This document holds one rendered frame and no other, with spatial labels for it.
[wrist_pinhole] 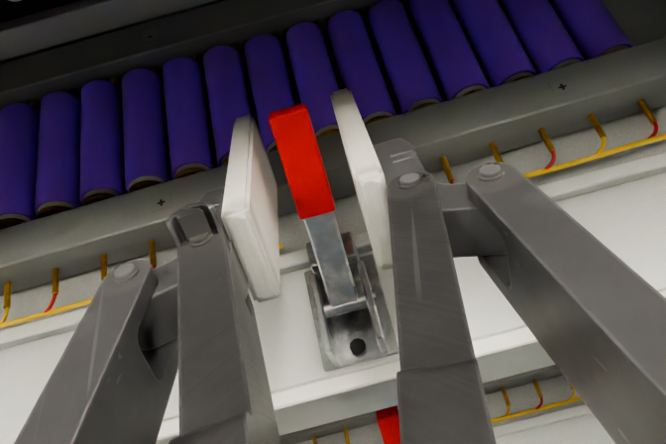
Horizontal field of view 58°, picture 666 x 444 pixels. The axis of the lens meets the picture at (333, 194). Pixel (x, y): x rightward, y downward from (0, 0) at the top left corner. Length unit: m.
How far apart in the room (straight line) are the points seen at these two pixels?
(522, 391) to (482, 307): 0.20
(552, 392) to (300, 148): 0.29
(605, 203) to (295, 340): 0.13
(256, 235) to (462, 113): 0.11
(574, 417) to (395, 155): 0.28
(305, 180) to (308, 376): 0.08
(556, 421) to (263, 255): 0.29
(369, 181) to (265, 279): 0.04
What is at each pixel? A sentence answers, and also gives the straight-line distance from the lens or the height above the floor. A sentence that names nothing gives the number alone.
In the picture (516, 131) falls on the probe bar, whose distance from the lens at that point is 0.25.
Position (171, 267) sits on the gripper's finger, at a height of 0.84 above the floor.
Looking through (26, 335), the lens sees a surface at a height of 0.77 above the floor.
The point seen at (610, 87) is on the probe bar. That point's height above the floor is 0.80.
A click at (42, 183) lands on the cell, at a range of 0.29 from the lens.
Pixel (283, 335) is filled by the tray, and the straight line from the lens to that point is 0.23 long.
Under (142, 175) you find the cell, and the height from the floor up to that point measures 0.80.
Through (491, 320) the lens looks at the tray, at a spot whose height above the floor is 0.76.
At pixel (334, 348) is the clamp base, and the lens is 0.21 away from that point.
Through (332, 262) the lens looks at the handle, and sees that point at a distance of 0.20.
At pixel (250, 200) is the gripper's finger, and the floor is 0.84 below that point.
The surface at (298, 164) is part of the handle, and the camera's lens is 0.19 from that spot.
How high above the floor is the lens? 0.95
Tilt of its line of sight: 43 degrees down
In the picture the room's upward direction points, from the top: 17 degrees counter-clockwise
